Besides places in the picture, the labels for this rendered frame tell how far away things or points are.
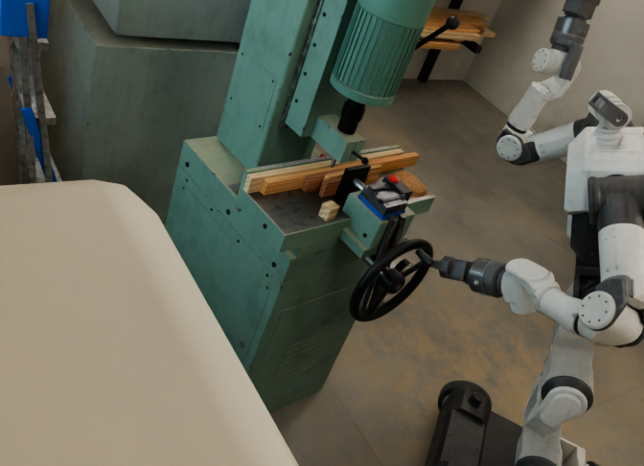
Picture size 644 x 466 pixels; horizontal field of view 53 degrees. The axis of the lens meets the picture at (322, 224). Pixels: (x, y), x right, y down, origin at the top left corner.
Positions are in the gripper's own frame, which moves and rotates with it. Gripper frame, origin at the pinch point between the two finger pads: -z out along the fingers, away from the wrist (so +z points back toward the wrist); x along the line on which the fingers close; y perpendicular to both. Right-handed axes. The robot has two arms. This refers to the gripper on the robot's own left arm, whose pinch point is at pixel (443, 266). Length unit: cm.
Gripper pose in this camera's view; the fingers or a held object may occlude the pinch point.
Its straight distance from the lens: 173.3
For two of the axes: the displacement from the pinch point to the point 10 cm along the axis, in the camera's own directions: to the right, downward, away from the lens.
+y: 2.3, -9.7, 0.1
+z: 6.7, 1.5, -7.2
